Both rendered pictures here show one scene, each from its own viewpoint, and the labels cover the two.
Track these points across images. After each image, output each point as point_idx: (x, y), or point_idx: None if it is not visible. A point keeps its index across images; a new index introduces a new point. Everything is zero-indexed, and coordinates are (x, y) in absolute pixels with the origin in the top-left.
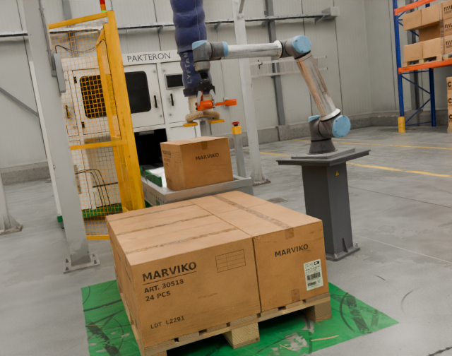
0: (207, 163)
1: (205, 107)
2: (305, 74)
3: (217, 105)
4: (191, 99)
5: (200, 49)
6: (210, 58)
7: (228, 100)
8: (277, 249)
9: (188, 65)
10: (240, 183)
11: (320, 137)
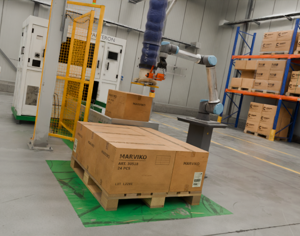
0: (138, 108)
1: (159, 77)
2: (209, 76)
3: None
4: (142, 70)
5: (166, 46)
6: None
7: None
8: (185, 161)
9: (147, 51)
10: (152, 124)
11: (205, 111)
